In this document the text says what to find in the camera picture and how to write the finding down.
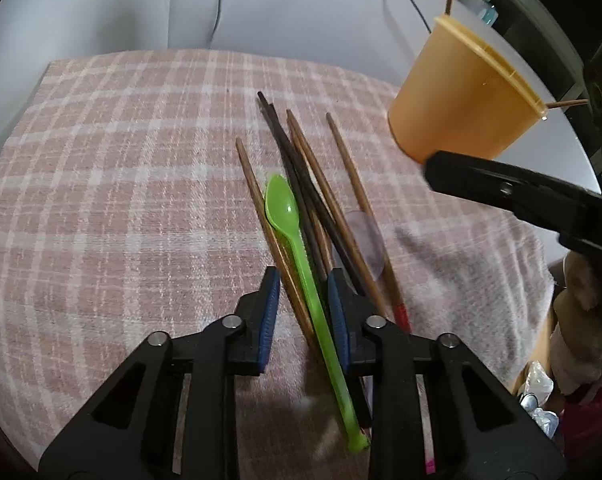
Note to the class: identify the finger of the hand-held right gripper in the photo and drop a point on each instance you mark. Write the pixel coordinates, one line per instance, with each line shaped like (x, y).
(501, 187)

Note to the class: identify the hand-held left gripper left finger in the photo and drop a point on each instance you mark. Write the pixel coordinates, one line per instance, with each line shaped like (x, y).
(270, 320)

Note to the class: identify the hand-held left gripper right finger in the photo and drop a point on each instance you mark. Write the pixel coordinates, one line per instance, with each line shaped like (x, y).
(337, 320)

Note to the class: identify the dark wooden chopstick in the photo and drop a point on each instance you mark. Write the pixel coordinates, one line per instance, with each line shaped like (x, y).
(341, 250)
(308, 210)

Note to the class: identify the clear plastic spoon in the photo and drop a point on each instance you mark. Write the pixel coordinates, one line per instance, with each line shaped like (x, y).
(366, 240)

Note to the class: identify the yellow plastic cup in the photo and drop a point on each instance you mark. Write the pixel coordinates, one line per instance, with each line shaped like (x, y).
(456, 100)

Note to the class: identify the green plastic spoon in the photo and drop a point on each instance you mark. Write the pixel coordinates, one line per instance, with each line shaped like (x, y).
(281, 205)

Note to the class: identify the red-tipped brown chopstick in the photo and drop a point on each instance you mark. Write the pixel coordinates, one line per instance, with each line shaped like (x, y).
(351, 170)

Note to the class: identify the person's right hand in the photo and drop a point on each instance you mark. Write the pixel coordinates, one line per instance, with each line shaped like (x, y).
(576, 310)

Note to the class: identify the clear plastic bag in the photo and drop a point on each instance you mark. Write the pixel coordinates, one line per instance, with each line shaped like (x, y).
(536, 390)

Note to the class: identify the pink plaid cloth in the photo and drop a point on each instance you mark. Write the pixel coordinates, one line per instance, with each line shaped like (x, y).
(131, 185)

